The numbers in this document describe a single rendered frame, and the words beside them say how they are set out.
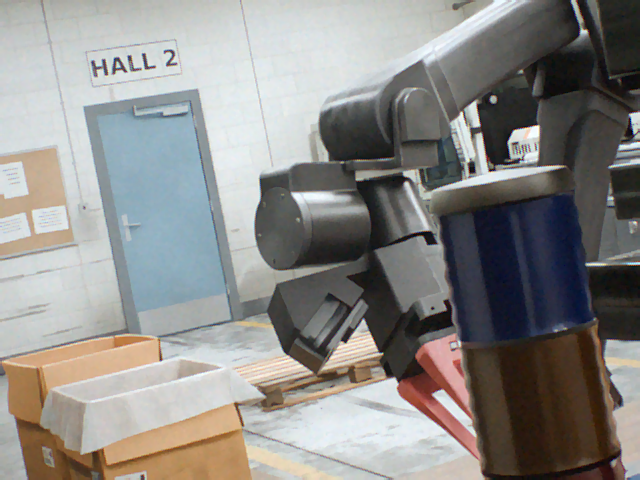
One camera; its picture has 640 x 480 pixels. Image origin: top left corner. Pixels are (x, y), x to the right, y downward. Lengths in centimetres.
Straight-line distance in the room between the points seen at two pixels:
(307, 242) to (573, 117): 31
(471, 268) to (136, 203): 1134
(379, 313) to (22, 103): 1071
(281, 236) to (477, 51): 23
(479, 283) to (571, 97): 75
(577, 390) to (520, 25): 70
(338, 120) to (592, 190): 24
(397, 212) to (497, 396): 56
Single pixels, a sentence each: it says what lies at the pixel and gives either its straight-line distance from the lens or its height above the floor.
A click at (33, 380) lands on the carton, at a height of 67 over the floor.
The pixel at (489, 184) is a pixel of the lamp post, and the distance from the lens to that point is 32.
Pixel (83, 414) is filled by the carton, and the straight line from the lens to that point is 404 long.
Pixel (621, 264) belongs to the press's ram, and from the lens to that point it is 58.
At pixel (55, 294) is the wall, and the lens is 1150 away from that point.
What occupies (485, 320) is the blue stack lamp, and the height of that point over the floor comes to 116.
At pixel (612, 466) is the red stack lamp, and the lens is 34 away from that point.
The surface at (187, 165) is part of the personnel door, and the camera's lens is 1181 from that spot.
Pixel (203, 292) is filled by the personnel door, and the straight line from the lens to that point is 1182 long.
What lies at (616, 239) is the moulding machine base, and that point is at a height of 43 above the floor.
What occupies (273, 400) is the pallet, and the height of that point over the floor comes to 5.
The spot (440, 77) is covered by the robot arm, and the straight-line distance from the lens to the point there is 93.
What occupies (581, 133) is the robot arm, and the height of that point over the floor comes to 120.
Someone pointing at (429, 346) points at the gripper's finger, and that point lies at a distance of 83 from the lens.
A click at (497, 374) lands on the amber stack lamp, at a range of 33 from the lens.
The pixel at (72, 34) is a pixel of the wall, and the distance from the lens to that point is 1173.
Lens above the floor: 121
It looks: 3 degrees down
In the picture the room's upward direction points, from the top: 11 degrees counter-clockwise
